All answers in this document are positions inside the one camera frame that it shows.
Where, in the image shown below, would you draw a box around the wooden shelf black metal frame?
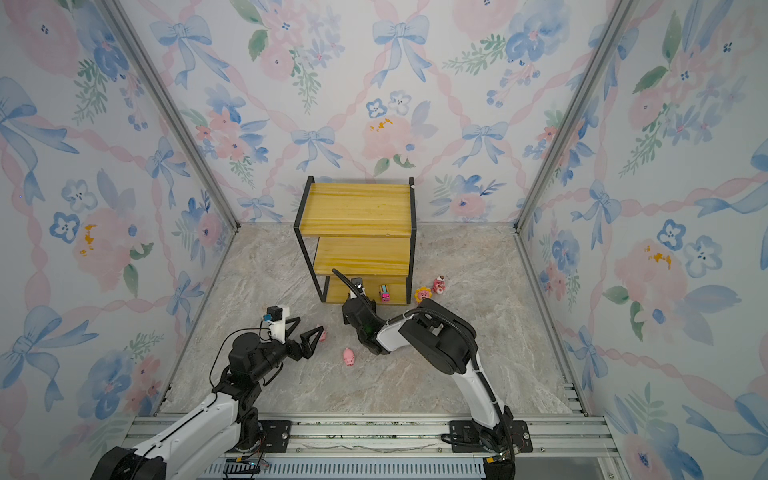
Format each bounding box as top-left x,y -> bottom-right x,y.
293,176 -> 417,305

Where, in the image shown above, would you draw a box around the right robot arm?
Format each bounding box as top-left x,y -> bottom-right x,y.
342,295 -> 514,454

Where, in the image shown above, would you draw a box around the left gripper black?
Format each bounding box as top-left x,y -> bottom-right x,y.
251,316 -> 322,385

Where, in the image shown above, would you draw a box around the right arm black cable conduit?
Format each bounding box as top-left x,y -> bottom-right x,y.
331,268 -> 517,457

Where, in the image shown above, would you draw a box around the pink bear toy with cherry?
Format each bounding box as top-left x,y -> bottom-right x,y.
432,275 -> 446,295

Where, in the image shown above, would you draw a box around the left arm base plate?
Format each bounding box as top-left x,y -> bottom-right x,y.
232,420 -> 292,454

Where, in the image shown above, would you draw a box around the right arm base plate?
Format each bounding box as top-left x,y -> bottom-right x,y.
441,420 -> 534,454

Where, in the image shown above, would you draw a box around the pink bear toy yellow petals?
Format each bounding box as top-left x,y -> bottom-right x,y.
414,287 -> 433,304

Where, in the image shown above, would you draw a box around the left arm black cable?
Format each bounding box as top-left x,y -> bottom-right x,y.
208,326 -> 265,391

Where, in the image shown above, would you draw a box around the aluminium corner post right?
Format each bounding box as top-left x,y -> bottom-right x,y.
514,0 -> 635,234

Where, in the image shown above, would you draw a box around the pink pig toy front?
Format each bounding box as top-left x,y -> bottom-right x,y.
343,348 -> 356,366

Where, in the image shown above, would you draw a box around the aluminium corner post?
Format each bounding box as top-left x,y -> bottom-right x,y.
514,0 -> 635,234
95,0 -> 240,232

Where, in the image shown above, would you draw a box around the aluminium corner post left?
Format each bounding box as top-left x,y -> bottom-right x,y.
95,0 -> 240,232

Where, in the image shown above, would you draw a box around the colourful robot toy pink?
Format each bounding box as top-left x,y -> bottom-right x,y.
379,284 -> 391,303

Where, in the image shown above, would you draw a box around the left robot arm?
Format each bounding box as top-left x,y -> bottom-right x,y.
91,317 -> 324,479

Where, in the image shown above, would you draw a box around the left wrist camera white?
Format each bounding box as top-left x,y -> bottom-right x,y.
262,305 -> 290,344

